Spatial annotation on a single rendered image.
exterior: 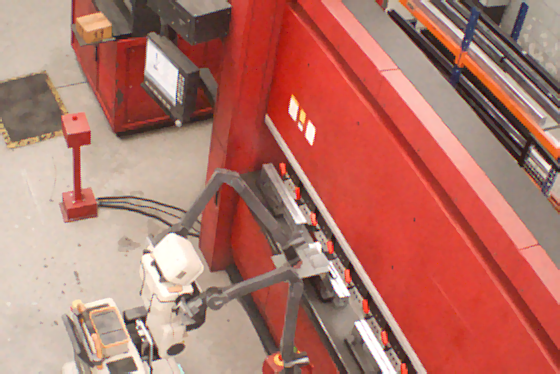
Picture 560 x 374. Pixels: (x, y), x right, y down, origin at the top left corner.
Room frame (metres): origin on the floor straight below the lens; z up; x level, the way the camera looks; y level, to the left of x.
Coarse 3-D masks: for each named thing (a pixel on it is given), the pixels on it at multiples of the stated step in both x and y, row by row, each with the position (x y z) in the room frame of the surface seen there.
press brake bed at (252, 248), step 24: (240, 216) 3.61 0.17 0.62; (240, 240) 3.57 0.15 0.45; (264, 240) 3.32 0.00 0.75; (240, 264) 3.55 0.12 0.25; (264, 264) 3.28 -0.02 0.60; (264, 288) 3.23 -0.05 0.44; (264, 312) 3.21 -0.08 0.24; (264, 336) 3.18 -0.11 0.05; (312, 336) 2.73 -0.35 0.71; (312, 360) 2.68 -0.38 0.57; (336, 360) 2.52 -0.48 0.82
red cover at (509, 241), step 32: (320, 0) 3.43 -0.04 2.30; (352, 32) 3.19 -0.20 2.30; (352, 64) 3.11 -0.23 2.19; (384, 64) 2.98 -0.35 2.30; (384, 96) 2.86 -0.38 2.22; (416, 96) 2.80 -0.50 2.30; (416, 128) 2.64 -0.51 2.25; (448, 160) 2.44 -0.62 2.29; (448, 192) 2.39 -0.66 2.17; (480, 192) 2.28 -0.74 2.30; (480, 224) 2.20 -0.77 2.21; (512, 224) 2.14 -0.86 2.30; (512, 256) 2.03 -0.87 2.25; (544, 256) 2.01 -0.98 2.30; (544, 288) 1.87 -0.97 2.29; (544, 320) 1.81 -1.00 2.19
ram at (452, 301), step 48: (288, 48) 3.65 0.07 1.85; (288, 96) 3.57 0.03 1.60; (336, 96) 3.19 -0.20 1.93; (288, 144) 3.49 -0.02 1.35; (336, 144) 3.11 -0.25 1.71; (384, 144) 2.81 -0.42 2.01; (336, 192) 3.03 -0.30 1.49; (384, 192) 2.73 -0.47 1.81; (432, 192) 2.50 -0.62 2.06; (384, 240) 2.64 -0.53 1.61; (432, 240) 2.40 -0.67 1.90; (480, 240) 2.28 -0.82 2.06; (384, 288) 2.55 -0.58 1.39; (432, 288) 2.31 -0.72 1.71; (480, 288) 2.11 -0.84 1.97; (432, 336) 2.21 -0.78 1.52; (480, 336) 2.01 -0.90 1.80; (528, 336) 1.85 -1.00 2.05
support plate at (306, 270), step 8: (312, 248) 3.09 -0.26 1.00; (272, 256) 2.98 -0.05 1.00; (280, 256) 2.99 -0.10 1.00; (304, 256) 3.03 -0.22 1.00; (280, 264) 2.94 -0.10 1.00; (304, 264) 2.97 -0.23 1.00; (304, 272) 2.91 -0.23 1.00; (312, 272) 2.92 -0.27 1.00; (320, 272) 2.93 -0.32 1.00; (288, 280) 2.84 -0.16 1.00
